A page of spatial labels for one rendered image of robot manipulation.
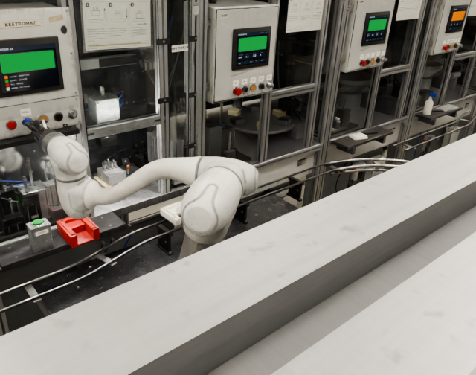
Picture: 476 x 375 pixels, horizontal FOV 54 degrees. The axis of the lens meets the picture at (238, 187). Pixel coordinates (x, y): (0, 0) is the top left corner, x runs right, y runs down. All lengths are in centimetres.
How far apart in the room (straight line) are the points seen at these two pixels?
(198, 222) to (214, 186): 10
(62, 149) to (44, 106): 43
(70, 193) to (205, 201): 61
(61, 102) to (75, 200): 50
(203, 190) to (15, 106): 97
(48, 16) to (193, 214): 104
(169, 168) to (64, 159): 34
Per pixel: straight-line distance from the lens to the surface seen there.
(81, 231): 218
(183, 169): 145
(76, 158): 159
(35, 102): 200
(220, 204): 122
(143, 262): 236
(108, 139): 239
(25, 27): 194
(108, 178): 240
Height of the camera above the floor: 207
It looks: 27 degrees down
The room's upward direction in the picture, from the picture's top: 3 degrees clockwise
